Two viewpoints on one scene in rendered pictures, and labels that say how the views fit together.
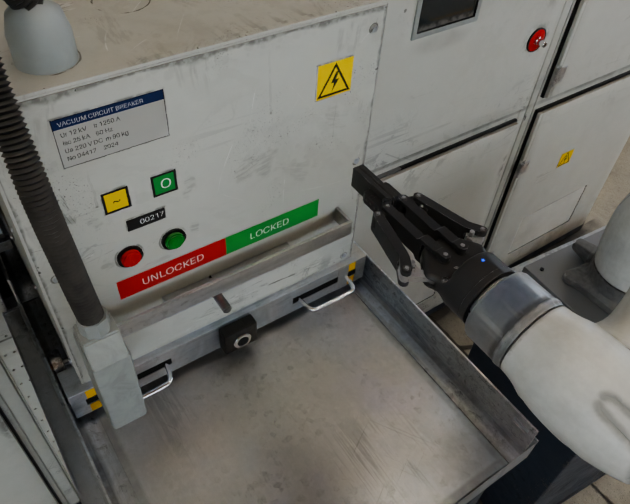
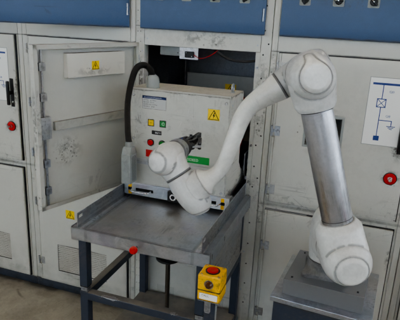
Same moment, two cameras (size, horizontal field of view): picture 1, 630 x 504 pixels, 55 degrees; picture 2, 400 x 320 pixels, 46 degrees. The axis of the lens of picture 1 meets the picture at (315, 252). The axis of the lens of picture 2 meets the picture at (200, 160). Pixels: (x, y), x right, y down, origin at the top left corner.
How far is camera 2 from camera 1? 1.75 m
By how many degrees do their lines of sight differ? 55
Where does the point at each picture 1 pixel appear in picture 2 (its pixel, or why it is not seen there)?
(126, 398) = (126, 171)
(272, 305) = not seen: hidden behind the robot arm
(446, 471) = (176, 243)
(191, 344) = (159, 190)
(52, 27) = (152, 79)
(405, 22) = (298, 137)
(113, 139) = (153, 105)
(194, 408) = (147, 206)
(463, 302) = not seen: hidden behind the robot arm
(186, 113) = (171, 106)
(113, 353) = (127, 152)
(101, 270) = (143, 142)
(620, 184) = not seen: outside the picture
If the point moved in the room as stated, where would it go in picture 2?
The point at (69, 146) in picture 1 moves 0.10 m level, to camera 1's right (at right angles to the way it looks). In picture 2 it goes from (144, 103) to (154, 106)
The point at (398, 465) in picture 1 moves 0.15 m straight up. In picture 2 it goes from (168, 235) to (169, 202)
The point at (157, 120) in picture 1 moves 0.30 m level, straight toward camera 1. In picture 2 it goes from (164, 105) to (113, 113)
